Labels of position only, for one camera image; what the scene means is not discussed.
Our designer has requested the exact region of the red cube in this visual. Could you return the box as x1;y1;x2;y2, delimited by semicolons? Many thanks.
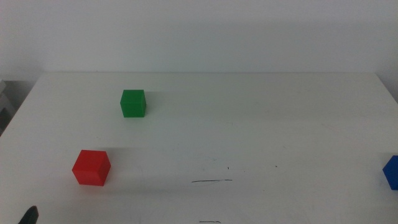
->
72;149;112;187

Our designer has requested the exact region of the green cube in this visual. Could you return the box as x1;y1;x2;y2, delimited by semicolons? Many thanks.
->
119;89;147;118

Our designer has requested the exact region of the blue cube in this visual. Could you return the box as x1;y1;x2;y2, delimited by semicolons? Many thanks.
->
382;155;398;190

